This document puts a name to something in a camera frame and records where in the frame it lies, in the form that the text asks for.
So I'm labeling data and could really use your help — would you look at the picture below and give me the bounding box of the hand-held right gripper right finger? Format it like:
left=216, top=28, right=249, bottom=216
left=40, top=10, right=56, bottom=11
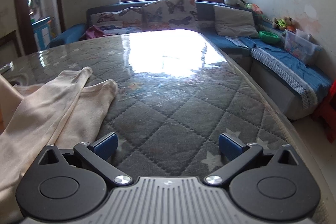
left=204, top=133, right=298, bottom=186

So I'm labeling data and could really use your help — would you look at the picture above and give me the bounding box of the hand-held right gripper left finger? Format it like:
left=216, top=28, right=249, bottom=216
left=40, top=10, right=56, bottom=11
left=38, top=132, right=133, bottom=186

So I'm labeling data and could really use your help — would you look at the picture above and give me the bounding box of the blue sofa cover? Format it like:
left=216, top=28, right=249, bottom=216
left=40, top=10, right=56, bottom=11
left=228, top=35, right=332, bottom=109

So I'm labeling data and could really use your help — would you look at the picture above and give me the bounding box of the red plastic stool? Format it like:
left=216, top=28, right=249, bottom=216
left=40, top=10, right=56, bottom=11
left=311, top=81, right=336, bottom=146

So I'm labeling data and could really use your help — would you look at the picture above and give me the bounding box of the purple cloth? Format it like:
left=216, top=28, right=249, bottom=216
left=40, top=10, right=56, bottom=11
left=80, top=25, right=116, bottom=41

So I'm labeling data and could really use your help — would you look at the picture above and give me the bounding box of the green bowl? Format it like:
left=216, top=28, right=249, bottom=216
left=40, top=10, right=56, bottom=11
left=259, top=30, right=280, bottom=44

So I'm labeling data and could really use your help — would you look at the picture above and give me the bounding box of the clear plastic storage box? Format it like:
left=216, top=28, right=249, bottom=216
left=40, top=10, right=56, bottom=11
left=283, top=28, right=319, bottom=64

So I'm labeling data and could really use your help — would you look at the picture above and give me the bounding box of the grey pillow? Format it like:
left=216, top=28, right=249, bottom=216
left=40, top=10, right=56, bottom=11
left=213, top=5, right=260, bottom=39

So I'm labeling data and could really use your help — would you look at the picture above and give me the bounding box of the long butterfly print cushion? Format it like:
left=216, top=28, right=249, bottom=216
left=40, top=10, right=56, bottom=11
left=89, top=7, right=143, bottom=35

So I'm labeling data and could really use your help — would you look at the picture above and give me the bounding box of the blue wooden cabinet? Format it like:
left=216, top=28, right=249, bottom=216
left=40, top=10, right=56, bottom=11
left=31, top=17, right=51, bottom=50

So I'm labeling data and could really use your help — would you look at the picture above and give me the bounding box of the green plush toy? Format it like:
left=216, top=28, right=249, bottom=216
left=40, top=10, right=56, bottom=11
left=273, top=17, right=288, bottom=30

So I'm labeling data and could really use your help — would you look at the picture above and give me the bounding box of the blue corner sofa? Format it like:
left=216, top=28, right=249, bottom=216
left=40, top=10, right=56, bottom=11
left=47, top=0, right=332, bottom=119

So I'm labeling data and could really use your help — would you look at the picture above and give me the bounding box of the brown plush toy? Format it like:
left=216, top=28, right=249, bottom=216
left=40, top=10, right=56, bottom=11
left=286, top=17, right=299, bottom=31

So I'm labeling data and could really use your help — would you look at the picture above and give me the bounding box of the pink and green toy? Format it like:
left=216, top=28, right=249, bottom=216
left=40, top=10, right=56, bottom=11
left=245, top=3, right=263, bottom=14

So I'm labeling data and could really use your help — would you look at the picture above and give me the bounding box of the dark wooden chair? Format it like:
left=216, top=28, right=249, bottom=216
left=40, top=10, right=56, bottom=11
left=0, top=30, right=20, bottom=59

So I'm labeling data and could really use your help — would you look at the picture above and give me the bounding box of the square butterfly print cushion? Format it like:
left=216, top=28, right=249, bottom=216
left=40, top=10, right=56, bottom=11
left=143, top=0, right=198, bottom=31

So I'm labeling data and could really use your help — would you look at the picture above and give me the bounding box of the brown door frame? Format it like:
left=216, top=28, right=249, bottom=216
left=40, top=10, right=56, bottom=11
left=13, top=0, right=66, bottom=56

